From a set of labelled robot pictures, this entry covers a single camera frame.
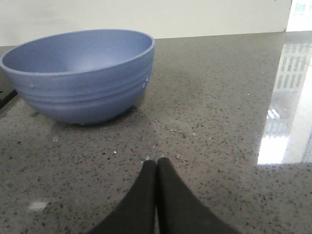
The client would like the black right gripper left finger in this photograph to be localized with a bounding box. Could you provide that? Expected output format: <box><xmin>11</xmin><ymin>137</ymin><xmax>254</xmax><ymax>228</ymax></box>
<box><xmin>88</xmin><ymin>160</ymin><xmax>156</xmax><ymax>234</ymax></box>

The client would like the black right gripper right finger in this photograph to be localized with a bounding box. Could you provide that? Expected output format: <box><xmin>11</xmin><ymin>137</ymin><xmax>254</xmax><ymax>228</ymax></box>
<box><xmin>157</xmin><ymin>157</ymin><xmax>239</xmax><ymax>234</ymax></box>

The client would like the light blue ribbed bowl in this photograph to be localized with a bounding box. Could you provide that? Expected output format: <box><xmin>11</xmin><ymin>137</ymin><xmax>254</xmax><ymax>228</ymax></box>
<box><xmin>0</xmin><ymin>29</ymin><xmax>156</xmax><ymax>125</ymax></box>

